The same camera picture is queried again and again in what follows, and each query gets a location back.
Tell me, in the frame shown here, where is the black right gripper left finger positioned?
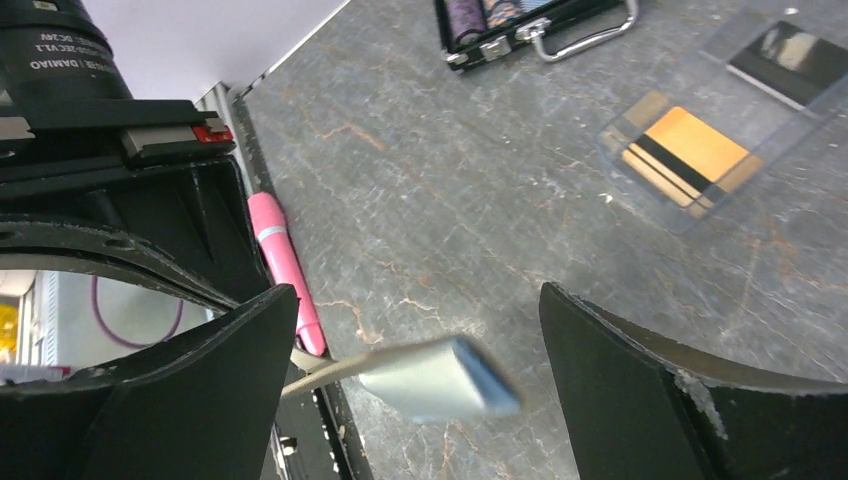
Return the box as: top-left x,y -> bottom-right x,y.
1,285 -> 298,479

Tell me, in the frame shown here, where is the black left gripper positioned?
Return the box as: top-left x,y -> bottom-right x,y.
1,100 -> 270,310

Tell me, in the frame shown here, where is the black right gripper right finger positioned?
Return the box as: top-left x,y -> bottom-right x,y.
539,282 -> 847,479

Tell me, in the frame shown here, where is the beige card holder wallet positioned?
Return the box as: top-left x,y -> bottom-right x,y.
281,334 -> 525,423

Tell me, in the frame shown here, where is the pink cylindrical marker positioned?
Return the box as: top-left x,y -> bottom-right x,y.
247,192 -> 327,356

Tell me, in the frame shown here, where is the gold credit card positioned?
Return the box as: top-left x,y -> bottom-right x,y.
598,90 -> 765,219

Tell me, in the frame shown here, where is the clear acrylic card tray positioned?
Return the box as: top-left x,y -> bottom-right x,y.
597,1 -> 847,233

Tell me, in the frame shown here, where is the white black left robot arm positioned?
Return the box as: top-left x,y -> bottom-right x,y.
1,1 -> 270,310

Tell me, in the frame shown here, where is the black poker chip case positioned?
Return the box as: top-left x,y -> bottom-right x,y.
433,0 -> 641,74

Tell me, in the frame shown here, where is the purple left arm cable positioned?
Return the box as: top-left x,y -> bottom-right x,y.
91,274 -> 185,350

